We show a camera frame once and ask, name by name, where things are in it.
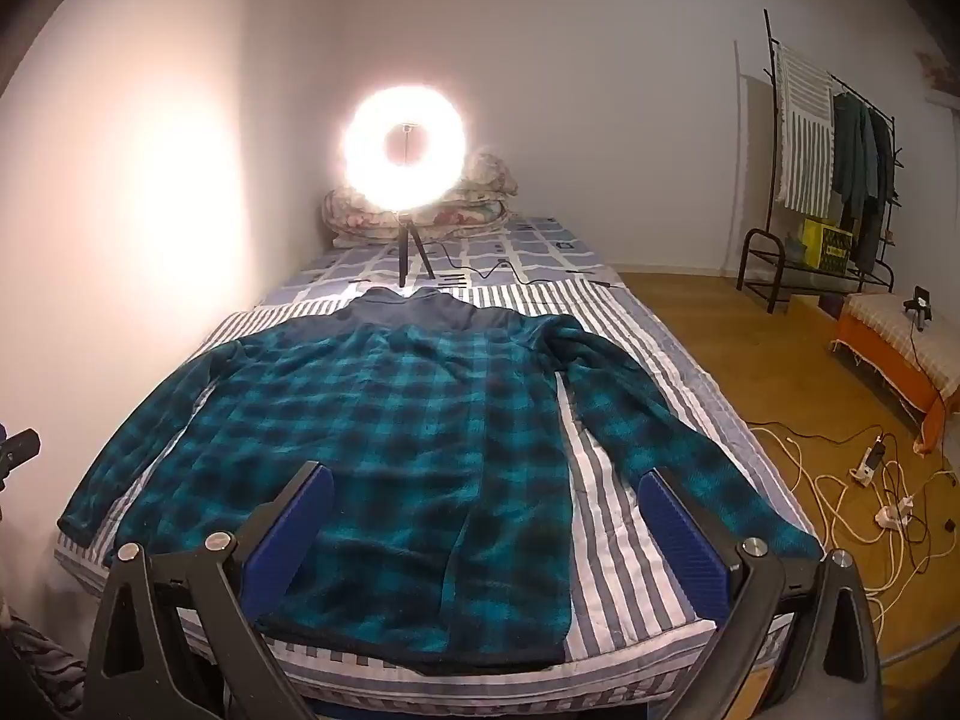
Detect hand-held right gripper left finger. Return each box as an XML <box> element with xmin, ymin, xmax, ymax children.
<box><xmin>84</xmin><ymin>461</ymin><xmax>336</xmax><ymax>720</ymax></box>

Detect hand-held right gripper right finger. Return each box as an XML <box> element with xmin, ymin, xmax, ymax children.
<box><xmin>640</xmin><ymin>467</ymin><xmax>884</xmax><ymax>720</ymax></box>

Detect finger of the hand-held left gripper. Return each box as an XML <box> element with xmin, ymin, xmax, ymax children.
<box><xmin>0</xmin><ymin>429</ymin><xmax>41</xmax><ymax>488</ymax></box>

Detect teal plaid fleece jacket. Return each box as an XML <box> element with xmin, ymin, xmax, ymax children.
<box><xmin>58</xmin><ymin>286</ymin><xmax>824</xmax><ymax>674</ymax></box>

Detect black metal clothes rack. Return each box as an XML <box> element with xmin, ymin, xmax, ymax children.
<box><xmin>736</xmin><ymin>9</ymin><xmax>905</xmax><ymax>314</ymax></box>

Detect white power strip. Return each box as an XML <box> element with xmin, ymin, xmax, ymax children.
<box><xmin>851</xmin><ymin>444</ymin><xmax>886</xmax><ymax>485</ymax></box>

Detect dark ribbed object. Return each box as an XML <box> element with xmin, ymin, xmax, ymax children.
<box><xmin>0</xmin><ymin>611</ymin><xmax>85</xmax><ymax>713</ymax></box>

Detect white plug adapter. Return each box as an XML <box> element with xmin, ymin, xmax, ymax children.
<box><xmin>876</xmin><ymin>495</ymin><xmax>916</xmax><ymax>530</ymax></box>

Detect cream and orange covered bench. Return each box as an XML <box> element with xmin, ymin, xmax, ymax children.
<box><xmin>831</xmin><ymin>289</ymin><xmax>960</xmax><ymax>455</ymax></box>

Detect black tripod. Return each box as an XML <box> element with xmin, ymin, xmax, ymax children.
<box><xmin>395</xmin><ymin>206</ymin><xmax>436</xmax><ymax>290</ymax></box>

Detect yellow box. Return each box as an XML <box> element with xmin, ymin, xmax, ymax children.
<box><xmin>799</xmin><ymin>217</ymin><xmax>856</xmax><ymax>271</ymax></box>

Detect patchwork bed sheet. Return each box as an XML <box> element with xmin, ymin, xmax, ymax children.
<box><xmin>251</xmin><ymin>214</ymin><xmax>623</xmax><ymax>308</ymax></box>

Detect small black gadget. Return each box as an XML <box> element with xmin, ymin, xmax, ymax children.
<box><xmin>904</xmin><ymin>286</ymin><xmax>935</xmax><ymax>335</ymax></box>

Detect folded floral quilt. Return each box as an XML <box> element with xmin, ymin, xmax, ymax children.
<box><xmin>322</xmin><ymin>150</ymin><xmax>522</xmax><ymax>248</ymax></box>

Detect dark hanging jacket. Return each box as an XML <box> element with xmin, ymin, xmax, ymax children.
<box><xmin>862</xmin><ymin>105</ymin><xmax>899</xmax><ymax>275</ymax></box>

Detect dark green hanging shirt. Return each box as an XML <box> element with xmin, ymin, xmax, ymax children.
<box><xmin>831</xmin><ymin>92</ymin><xmax>875</xmax><ymax>226</ymax></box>

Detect striped towel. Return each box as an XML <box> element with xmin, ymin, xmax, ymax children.
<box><xmin>772</xmin><ymin>41</ymin><xmax>837</xmax><ymax>218</ymax></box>

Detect cream floor cables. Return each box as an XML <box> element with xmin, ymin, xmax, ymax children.
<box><xmin>742</xmin><ymin>424</ymin><xmax>957</xmax><ymax>661</ymax></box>

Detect black ring light cable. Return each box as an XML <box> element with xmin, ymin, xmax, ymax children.
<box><xmin>427</xmin><ymin>240</ymin><xmax>542</xmax><ymax>287</ymax></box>

